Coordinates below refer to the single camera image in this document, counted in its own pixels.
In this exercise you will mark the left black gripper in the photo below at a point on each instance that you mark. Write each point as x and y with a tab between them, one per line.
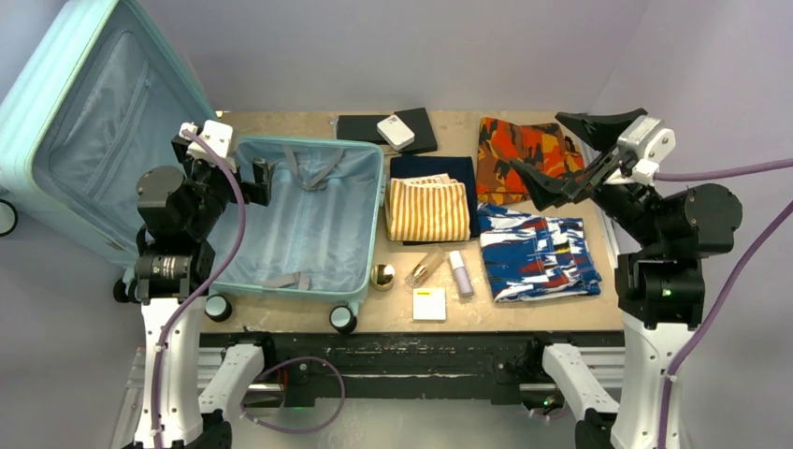
259	190

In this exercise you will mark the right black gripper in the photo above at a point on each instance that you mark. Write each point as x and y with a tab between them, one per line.
547	188

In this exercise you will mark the orange camouflage garment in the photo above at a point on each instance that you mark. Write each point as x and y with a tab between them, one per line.
543	146

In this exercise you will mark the blue white patterned garment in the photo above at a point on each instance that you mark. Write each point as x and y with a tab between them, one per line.
528	257

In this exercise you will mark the navy blue garment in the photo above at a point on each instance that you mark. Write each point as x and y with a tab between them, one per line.
459	168

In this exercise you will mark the yellow striped garment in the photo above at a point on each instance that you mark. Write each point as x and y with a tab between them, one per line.
427	209

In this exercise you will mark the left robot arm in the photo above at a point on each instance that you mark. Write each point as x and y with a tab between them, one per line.
174	270

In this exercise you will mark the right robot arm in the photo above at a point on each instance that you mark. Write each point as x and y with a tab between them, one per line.
660	287

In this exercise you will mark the white power bank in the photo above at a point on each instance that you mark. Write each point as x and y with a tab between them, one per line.
395	132

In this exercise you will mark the gold round jar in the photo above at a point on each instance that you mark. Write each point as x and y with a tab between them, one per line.
382	277

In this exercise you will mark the lavender cosmetic tube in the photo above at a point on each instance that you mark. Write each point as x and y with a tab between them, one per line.
460	274

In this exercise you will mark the clear gold perfume bottle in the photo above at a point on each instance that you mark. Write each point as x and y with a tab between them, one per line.
425	268

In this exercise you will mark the light blue open suitcase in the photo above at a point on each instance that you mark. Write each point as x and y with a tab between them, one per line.
97	106

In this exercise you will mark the white square box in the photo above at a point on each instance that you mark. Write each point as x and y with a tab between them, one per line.
429	304

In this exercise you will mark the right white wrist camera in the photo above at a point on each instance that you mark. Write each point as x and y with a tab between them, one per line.
646	142

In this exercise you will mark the black metal base rail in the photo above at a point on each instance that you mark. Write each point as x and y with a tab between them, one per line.
503	367

